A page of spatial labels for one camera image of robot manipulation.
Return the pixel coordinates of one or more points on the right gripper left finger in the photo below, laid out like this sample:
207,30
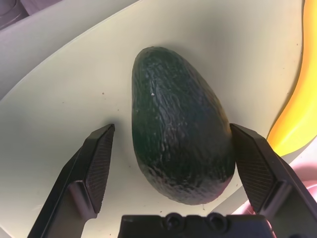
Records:
79,178

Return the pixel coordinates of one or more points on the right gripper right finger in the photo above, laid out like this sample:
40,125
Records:
270,178

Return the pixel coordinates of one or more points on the yellow toy banana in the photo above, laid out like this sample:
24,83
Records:
304,99

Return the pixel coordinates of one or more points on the dark green toy avocado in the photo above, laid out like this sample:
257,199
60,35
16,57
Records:
178,129

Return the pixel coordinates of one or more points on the pink plastic plate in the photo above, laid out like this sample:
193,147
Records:
305,177

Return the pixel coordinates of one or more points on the green silicone cutting mat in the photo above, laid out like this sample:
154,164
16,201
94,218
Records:
74,111

